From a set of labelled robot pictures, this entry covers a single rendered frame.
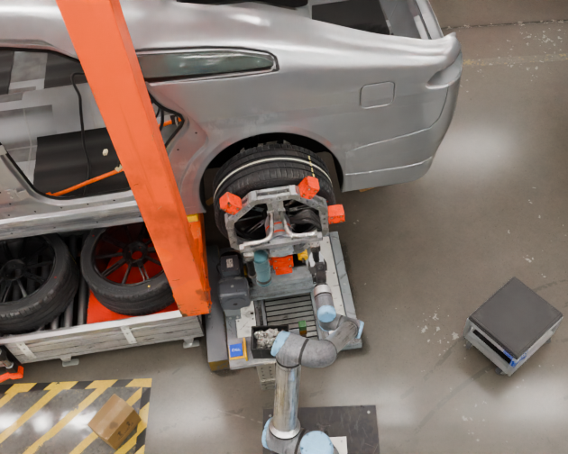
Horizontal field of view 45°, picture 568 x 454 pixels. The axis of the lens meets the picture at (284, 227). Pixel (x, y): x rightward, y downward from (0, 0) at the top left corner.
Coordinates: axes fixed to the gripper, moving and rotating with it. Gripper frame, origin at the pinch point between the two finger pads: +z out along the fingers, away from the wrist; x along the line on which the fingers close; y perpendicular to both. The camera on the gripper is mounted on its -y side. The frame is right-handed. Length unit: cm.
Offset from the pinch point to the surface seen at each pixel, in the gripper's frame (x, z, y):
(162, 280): -87, 19, 32
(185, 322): -78, 0, 50
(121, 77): -64, -8, -140
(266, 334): -31.5, -28.6, 26.1
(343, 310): 16, 5, 75
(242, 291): -43, 10, 43
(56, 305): -152, 20, 45
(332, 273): 14, 33, 75
